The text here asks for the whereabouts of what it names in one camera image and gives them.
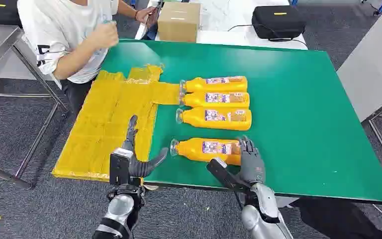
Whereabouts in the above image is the brown cardboard box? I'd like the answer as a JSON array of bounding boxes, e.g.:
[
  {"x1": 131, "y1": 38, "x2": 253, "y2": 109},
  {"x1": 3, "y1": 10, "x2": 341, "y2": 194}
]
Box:
[{"x1": 157, "y1": 1, "x2": 201, "y2": 43}]

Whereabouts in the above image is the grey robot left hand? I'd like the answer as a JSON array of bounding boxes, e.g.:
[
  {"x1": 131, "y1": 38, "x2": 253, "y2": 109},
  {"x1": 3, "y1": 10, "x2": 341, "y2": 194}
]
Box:
[{"x1": 122, "y1": 115, "x2": 169, "y2": 178}]

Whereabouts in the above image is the yellow sheet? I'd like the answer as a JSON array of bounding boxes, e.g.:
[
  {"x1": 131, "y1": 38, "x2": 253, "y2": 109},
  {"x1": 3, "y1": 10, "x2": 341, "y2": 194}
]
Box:
[{"x1": 52, "y1": 64, "x2": 183, "y2": 182}]

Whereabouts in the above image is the black case with yellow label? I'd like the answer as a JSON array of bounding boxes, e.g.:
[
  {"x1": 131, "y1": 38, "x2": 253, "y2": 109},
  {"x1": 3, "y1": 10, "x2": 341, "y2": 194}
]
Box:
[
  {"x1": 0, "y1": 0, "x2": 22, "y2": 29},
  {"x1": 251, "y1": 5, "x2": 307, "y2": 41}
]

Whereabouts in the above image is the orange drink bottle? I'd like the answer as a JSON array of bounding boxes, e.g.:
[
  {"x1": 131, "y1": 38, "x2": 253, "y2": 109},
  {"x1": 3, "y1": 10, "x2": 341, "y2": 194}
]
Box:
[
  {"x1": 179, "y1": 92, "x2": 251, "y2": 109},
  {"x1": 179, "y1": 76, "x2": 248, "y2": 94},
  {"x1": 175, "y1": 107, "x2": 253, "y2": 131},
  {"x1": 170, "y1": 137, "x2": 243, "y2": 166}
]

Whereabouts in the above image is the person's left hand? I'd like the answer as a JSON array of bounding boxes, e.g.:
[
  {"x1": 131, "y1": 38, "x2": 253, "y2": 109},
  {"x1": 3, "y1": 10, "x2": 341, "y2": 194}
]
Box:
[{"x1": 135, "y1": 6, "x2": 157, "y2": 24}]

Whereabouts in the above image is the person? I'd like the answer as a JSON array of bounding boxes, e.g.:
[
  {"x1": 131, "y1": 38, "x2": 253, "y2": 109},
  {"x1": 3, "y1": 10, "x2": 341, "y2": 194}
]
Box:
[{"x1": 17, "y1": 0, "x2": 160, "y2": 115}]

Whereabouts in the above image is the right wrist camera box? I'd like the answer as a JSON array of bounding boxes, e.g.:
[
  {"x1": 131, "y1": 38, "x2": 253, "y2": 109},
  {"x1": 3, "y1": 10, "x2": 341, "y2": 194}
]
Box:
[{"x1": 206, "y1": 157, "x2": 249, "y2": 194}]

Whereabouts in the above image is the white table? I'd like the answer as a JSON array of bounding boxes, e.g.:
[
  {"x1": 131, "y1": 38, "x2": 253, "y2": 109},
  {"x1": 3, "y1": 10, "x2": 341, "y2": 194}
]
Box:
[{"x1": 135, "y1": 0, "x2": 308, "y2": 51}]

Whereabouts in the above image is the dark phone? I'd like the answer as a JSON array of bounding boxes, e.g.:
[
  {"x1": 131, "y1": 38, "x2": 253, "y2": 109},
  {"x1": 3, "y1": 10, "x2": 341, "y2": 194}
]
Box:
[{"x1": 146, "y1": 6, "x2": 161, "y2": 30}]

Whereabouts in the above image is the black leg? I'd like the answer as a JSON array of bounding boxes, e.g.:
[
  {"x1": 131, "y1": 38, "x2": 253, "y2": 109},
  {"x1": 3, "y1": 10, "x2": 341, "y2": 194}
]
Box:
[{"x1": 289, "y1": 197, "x2": 382, "y2": 239}]

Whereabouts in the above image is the green table mat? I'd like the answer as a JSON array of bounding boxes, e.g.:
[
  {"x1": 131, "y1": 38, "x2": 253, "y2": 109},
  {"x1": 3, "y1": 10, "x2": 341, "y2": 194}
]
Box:
[{"x1": 100, "y1": 39, "x2": 382, "y2": 205}]

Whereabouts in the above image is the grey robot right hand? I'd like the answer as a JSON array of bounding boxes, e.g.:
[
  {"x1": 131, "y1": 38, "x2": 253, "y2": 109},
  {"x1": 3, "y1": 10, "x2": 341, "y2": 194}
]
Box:
[{"x1": 237, "y1": 135, "x2": 267, "y2": 185}]

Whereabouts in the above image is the grey table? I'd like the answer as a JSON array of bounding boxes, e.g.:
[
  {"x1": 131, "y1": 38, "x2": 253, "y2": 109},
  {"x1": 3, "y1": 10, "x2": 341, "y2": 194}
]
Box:
[{"x1": 336, "y1": 3, "x2": 382, "y2": 182}]

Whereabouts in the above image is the black cable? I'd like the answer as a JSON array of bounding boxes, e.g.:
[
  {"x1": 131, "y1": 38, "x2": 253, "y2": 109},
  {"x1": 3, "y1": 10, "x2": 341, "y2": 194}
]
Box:
[{"x1": 227, "y1": 23, "x2": 308, "y2": 49}]

